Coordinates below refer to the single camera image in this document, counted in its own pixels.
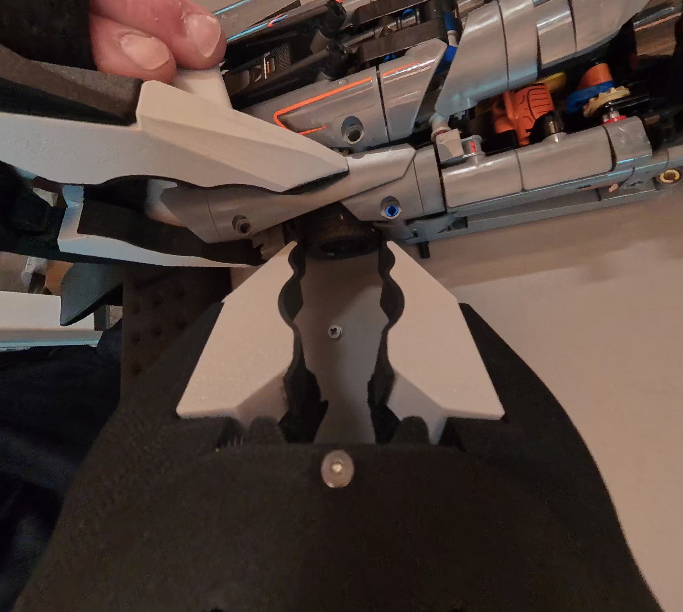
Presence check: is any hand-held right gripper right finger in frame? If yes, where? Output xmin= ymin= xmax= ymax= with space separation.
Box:
xmin=367 ymin=240 xmax=506 ymax=444

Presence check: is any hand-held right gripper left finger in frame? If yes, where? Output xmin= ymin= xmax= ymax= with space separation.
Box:
xmin=176 ymin=241 xmax=329 ymax=444

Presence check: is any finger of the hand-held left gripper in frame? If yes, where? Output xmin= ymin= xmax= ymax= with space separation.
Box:
xmin=0 ymin=65 xmax=351 ymax=195
xmin=56 ymin=181 xmax=270 ymax=269

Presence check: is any grey toy car model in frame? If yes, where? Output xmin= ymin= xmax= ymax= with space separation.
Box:
xmin=59 ymin=0 xmax=683 ymax=327

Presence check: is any person's left hand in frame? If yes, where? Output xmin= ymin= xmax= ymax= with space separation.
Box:
xmin=89 ymin=0 xmax=228 ymax=85

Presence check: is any person's dark jacket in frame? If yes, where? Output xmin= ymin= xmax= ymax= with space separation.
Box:
xmin=0 ymin=350 xmax=126 ymax=612

